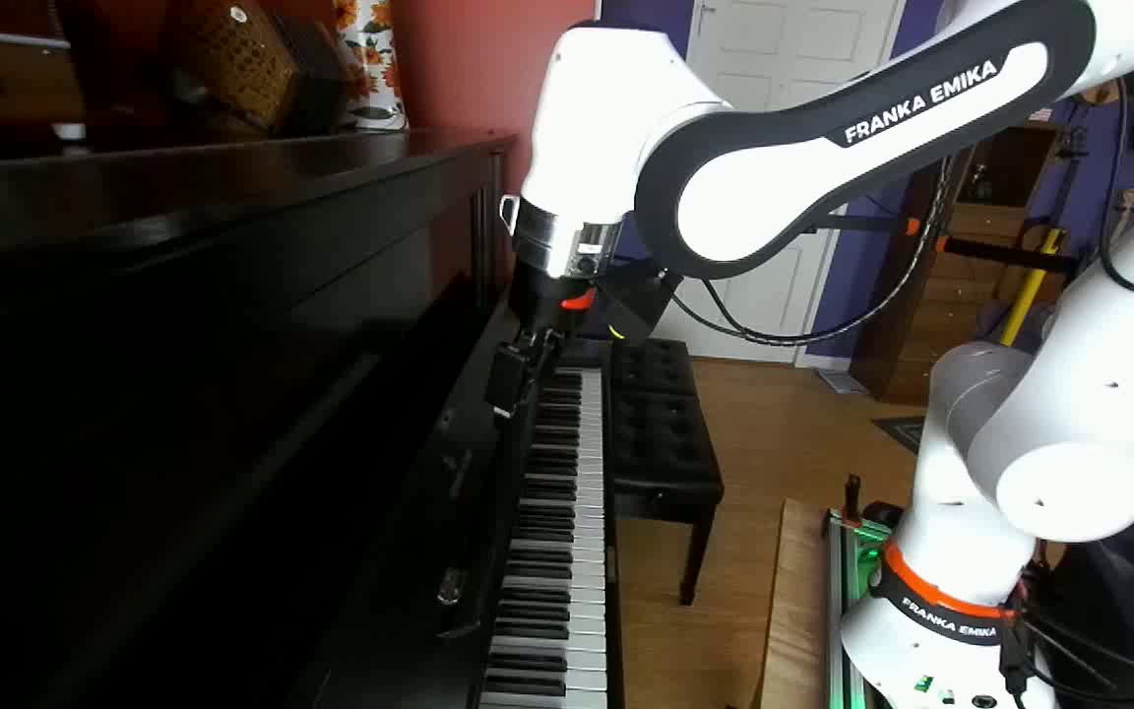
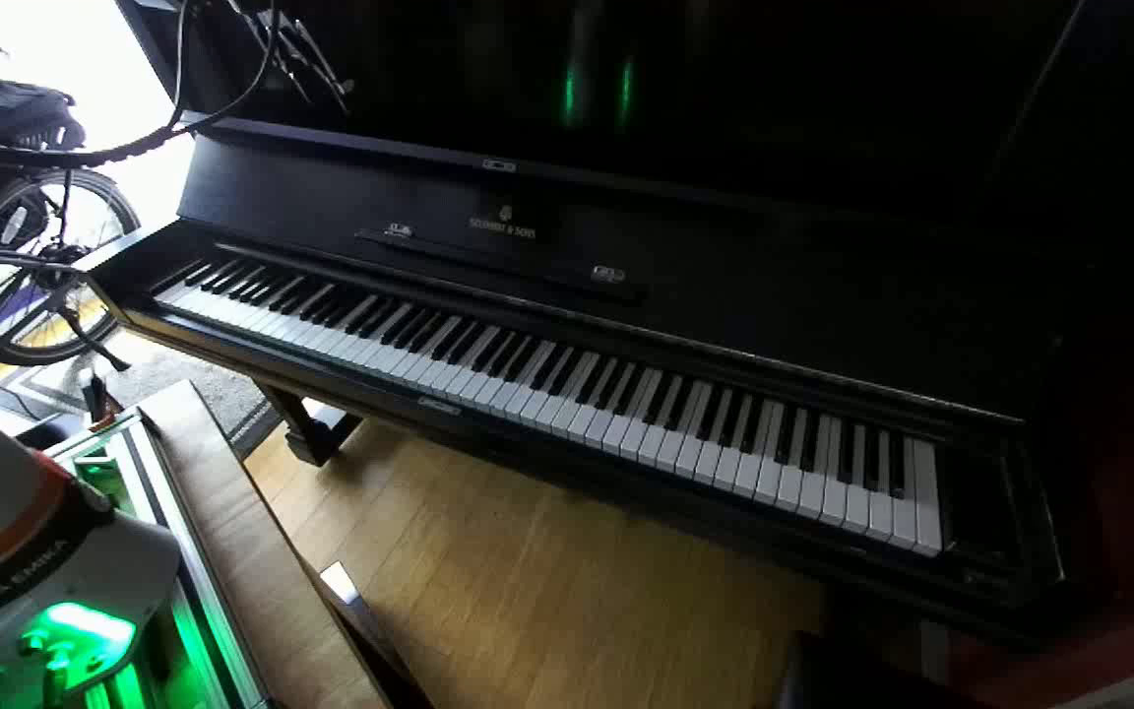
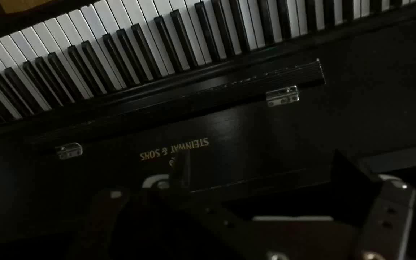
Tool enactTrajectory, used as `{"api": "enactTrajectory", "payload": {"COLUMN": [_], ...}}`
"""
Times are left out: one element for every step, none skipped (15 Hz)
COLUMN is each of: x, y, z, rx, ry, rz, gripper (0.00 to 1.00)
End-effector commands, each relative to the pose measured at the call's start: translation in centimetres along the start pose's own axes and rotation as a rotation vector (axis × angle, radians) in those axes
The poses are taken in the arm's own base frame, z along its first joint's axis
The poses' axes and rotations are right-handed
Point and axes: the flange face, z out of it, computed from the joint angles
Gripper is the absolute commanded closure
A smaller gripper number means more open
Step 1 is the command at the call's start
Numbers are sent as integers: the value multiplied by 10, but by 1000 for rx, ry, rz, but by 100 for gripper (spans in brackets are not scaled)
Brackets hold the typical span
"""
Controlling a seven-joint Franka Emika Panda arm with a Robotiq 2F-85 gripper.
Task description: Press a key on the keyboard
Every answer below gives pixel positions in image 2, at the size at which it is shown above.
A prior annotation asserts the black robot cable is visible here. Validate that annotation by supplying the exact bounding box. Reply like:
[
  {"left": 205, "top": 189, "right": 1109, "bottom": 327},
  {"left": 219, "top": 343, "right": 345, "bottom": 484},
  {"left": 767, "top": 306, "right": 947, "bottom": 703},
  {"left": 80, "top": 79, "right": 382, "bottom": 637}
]
[{"left": 0, "top": 0, "right": 282, "bottom": 172}]

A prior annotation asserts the wooden robot mounting platform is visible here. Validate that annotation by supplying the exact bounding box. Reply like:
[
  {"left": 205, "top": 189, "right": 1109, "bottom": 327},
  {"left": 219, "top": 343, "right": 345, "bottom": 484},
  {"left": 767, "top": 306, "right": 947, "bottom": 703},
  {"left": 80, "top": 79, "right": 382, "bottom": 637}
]
[{"left": 41, "top": 377, "right": 440, "bottom": 709}]

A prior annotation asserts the bicycle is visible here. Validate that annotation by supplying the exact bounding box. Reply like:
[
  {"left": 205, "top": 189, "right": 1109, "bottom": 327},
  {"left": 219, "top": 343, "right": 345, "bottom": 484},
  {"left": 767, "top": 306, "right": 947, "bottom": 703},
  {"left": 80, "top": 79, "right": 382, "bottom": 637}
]
[{"left": 0, "top": 79, "right": 139, "bottom": 365}]

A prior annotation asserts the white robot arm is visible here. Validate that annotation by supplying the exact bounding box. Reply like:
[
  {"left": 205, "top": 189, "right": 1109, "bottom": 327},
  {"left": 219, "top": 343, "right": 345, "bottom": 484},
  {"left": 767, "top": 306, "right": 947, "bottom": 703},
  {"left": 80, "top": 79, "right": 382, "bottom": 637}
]
[{"left": 0, "top": 434, "right": 181, "bottom": 709}]

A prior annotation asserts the black upright piano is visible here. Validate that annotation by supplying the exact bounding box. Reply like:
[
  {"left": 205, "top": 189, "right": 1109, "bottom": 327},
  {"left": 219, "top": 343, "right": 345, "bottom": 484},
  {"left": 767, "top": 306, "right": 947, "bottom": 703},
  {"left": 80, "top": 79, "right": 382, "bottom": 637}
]
[{"left": 97, "top": 0, "right": 1134, "bottom": 641}]

